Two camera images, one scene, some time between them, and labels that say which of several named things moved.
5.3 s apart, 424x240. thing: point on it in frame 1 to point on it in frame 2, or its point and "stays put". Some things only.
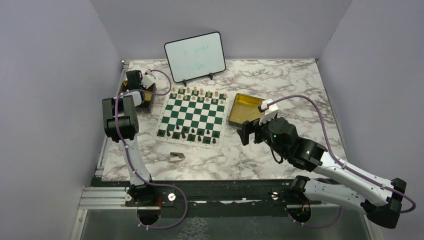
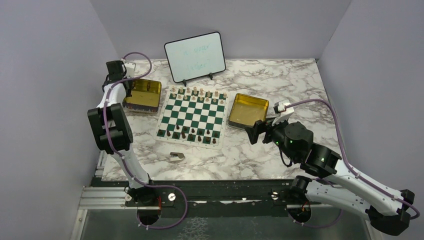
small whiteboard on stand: x=196 y=57 stays put
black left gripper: x=141 y=85 to x=128 y=92
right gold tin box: x=244 y=108 stays put
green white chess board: x=194 y=117 stays put
